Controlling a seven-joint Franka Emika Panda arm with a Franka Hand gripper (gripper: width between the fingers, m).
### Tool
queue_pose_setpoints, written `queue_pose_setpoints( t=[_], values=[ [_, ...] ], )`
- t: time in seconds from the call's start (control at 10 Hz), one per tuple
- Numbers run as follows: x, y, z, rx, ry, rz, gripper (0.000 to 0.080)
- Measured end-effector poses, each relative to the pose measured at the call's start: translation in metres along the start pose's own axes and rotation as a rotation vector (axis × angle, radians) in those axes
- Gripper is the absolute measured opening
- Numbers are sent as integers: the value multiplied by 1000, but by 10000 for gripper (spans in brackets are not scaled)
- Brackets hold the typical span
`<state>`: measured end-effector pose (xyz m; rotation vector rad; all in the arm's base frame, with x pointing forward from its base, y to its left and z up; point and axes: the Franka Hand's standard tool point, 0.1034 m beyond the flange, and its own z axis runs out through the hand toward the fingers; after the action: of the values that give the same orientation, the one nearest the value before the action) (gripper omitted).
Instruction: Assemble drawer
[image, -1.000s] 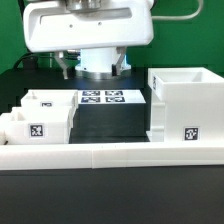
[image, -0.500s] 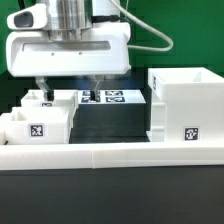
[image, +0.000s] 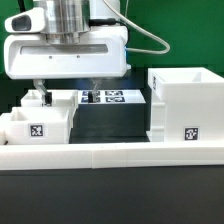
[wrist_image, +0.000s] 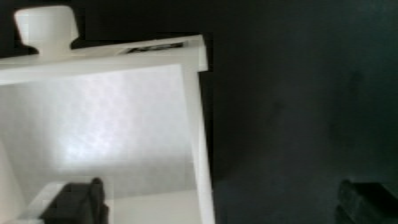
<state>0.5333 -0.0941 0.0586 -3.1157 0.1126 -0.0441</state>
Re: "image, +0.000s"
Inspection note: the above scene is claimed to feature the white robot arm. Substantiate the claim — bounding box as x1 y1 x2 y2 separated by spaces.
4 0 129 106

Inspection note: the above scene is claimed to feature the white marker sheet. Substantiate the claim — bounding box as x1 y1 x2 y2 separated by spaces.
77 89 148 105

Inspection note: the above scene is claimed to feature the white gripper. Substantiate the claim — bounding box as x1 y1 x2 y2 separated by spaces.
4 7 128 106

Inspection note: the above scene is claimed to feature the white drawer cabinet box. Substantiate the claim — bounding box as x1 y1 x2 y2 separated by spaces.
148 67 224 142

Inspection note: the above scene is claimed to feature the black thick cable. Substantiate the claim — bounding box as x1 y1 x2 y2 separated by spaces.
17 0 27 13

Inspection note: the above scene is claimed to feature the white rear drawer tray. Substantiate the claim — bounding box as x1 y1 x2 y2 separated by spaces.
21 89 78 118

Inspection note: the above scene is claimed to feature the white drawer tray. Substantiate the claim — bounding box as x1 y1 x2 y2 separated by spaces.
0 107 72 145
21 89 78 118

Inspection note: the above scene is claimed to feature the white front drawer tray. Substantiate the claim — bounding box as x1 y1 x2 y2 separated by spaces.
0 107 72 145

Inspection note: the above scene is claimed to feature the grey camera cable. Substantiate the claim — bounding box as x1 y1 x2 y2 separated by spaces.
101 0 172 56

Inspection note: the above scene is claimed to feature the white U-shaped fence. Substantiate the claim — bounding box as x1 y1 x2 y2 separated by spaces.
0 142 224 170

